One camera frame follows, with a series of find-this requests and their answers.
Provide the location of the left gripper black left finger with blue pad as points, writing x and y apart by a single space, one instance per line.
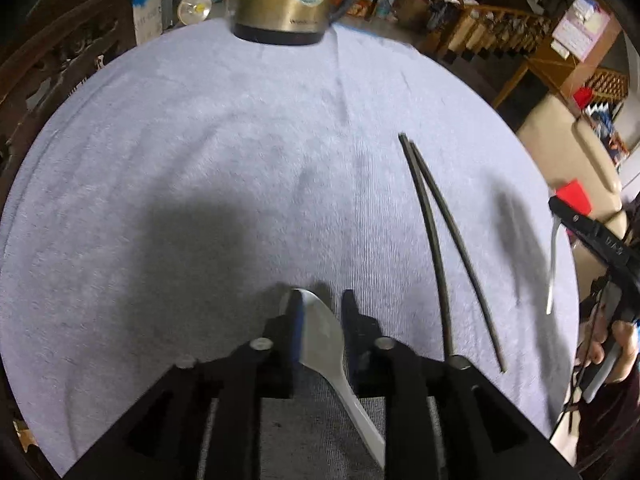
202 420

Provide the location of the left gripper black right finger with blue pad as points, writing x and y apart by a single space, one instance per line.
442 420

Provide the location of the white plastic spoon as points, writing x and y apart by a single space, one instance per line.
552 265
322 349

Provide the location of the red plastic stool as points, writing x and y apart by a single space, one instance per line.
575 195

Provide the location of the beige sofa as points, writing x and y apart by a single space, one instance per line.
565 148

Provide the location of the light blue table cloth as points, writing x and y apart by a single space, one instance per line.
171 202

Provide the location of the wooden stair railing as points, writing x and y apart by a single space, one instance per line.
490 30

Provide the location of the carved dark wooden sideboard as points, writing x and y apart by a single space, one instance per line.
61 44

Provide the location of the wall calendar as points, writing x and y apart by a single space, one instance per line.
579 29

